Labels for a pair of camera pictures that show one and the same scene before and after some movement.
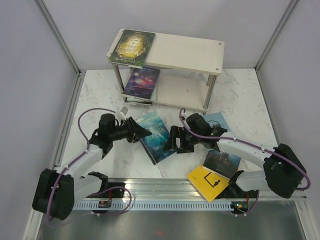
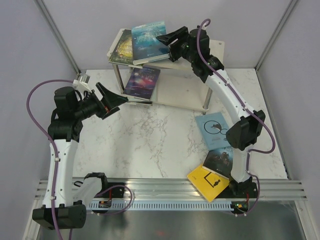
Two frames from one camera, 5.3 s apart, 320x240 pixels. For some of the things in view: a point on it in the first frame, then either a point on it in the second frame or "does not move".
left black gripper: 135,130 → 109,98
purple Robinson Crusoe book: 141,82 does not move
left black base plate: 115,190 does not move
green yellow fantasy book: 132,48 does not move
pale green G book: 138,101 does not move
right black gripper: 176,132 → 181,34
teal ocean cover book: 155,142 → 146,47
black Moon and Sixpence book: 150,103 does not move
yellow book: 211,184 does not move
